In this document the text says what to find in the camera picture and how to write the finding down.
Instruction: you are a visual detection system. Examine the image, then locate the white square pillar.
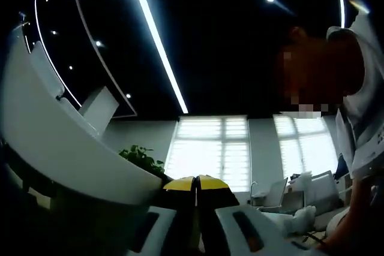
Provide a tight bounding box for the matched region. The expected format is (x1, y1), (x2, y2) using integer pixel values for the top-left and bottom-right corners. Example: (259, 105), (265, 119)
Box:
(79, 86), (120, 137)

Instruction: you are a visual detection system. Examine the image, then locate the small white box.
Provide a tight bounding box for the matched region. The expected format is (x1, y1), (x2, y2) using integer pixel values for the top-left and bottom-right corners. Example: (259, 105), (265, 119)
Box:
(287, 171), (313, 194)

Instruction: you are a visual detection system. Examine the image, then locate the white gooseneck tube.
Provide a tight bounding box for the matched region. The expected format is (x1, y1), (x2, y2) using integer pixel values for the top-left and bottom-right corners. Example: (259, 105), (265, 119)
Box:
(250, 180), (259, 206)

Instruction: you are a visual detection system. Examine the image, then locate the grey office chair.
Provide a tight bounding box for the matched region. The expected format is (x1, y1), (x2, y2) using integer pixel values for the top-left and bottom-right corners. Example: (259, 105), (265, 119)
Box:
(310, 170), (341, 206)

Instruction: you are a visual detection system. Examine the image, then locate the white mesh office chair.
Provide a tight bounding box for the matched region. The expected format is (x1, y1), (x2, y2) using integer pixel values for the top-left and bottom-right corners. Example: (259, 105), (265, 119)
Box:
(250, 177), (289, 213)

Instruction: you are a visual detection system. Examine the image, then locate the person in white shirt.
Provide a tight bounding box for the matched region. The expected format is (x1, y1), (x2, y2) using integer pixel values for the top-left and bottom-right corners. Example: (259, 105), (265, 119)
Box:
(325, 13), (384, 179)

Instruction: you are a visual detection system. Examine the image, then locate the green plant in white pot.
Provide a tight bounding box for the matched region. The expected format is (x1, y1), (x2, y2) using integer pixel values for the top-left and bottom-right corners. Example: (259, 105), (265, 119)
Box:
(118, 144), (166, 177)

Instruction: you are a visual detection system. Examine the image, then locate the person's head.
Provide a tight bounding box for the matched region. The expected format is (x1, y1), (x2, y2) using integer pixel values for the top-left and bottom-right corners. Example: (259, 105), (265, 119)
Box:
(286, 25), (366, 98)

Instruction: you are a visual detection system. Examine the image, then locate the straight ceiling light strip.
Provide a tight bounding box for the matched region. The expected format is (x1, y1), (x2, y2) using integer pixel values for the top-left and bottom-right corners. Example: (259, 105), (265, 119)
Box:
(34, 0), (82, 107)

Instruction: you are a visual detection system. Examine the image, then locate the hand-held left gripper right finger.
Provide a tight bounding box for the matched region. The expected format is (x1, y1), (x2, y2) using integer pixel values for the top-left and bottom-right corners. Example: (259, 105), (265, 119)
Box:
(197, 173), (328, 256)

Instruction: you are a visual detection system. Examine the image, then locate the person's leg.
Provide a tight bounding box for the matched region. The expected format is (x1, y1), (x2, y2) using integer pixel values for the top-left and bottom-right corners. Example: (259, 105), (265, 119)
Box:
(325, 207), (352, 236)

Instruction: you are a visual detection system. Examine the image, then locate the dark blue cloth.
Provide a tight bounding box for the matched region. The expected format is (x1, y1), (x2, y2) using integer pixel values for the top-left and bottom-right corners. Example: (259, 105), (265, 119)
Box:
(334, 153), (350, 181)

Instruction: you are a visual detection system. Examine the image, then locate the white desk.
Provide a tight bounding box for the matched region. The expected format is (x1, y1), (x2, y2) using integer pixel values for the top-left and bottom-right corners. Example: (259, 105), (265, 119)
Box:
(0, 26), (164, 206)

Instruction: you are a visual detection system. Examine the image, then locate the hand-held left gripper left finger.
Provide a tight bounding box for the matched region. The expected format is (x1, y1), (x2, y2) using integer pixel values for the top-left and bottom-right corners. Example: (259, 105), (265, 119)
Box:
(127, 176), (199, 256)

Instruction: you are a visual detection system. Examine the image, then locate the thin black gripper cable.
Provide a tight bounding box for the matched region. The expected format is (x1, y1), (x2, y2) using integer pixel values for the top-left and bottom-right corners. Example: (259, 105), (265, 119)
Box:
(302, 231), (326, 245)

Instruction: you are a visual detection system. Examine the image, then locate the long curved ceiling light strip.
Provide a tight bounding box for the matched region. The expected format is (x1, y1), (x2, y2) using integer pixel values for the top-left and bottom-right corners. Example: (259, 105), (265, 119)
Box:
(128, 0), (189, 115)

